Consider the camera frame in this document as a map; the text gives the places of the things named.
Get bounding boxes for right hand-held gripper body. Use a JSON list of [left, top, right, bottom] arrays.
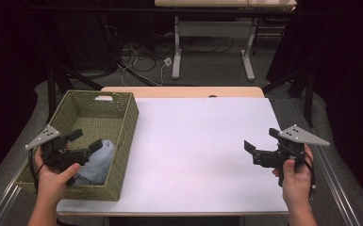
[[252, 123, 331, 188]]

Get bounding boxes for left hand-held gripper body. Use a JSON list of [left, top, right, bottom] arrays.
[[25, 124, 91, 177]]

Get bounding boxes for light blue cloth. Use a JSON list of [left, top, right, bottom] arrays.
[[73, 138, 117, 186]]

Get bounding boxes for green woven basket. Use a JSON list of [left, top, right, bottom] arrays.
[[14, 89, 140, 202]]

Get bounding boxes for person's left hand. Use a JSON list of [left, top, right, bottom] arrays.
[[33, 146, 82, 205]]

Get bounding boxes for black metal stand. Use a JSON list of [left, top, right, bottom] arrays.
[[261, 67, 316, 128], [44, 60, 106, 124]]

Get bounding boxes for white table mat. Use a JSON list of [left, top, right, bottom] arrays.
[[56, 96, 289, 217]]

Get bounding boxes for wooden table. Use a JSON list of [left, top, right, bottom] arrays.
[[56, 86, 290, 218]]

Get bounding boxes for dark curtain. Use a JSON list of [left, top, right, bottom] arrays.
[[0, 0, 59, 191], [265, 0, 363, 199]]

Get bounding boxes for white-legged table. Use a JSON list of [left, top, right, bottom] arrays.
[[154, 0, 298, 82]]

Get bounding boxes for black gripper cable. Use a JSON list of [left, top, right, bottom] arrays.
[[27, 147, 46, 193], [303, 153, 317, 200]]

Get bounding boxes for metal floor rail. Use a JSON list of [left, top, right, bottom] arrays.
[[312, 144, 361, 226], [0, 184, 24, 226]]

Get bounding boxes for tangle of floor cables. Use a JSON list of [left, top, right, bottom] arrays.
[[105, 23, 235, 88]]

